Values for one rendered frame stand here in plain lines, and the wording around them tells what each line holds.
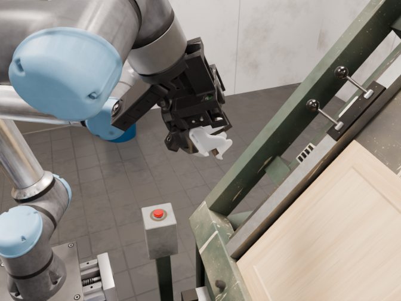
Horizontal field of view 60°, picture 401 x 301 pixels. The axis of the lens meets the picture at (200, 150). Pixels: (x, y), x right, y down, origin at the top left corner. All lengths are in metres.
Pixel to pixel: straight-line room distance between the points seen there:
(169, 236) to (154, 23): 1.09
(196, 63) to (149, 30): 0.07
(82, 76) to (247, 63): 4.14
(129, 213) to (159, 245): 1.36
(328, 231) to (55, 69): 0.91
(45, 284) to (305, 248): 0.73
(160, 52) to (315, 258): 0.81
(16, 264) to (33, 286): 0.09
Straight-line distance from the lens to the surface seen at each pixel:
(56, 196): 1.06
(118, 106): 0.52
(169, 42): 0.40
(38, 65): 0.28
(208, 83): 0.45
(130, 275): 2.38
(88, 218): 2.79
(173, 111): 0.46
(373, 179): 1.04
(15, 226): 0.98
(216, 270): 1.30
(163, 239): 1.39
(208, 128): 0.56
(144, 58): 0.40
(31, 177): 1.02
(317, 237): 1.08
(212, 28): 4.04
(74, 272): 1.12
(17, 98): 0.72
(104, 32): 0.30
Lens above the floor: 1.90
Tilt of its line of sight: 34 degrees down
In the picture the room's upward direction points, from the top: straight up
